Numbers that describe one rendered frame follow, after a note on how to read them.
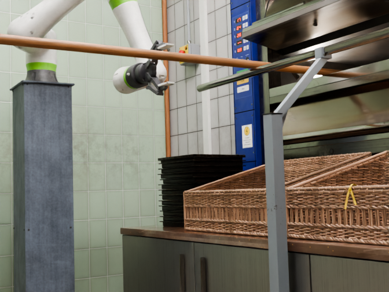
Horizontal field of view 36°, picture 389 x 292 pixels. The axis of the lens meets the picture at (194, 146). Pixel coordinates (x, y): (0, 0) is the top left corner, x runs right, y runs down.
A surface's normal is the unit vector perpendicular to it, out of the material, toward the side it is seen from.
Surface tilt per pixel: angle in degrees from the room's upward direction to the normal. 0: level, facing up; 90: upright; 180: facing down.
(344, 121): 70
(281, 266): 90
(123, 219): 90
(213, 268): 90
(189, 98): 90
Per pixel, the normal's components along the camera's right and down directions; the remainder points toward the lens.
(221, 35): -0.84, -0.01
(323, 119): -0.80, -0.36
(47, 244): 0.50, -0.08
